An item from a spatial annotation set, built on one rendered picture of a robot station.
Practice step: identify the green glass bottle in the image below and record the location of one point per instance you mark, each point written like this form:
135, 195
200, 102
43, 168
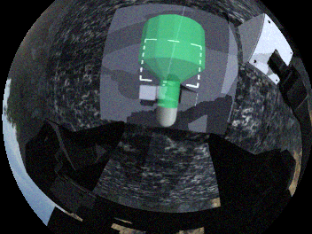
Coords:
172, 50

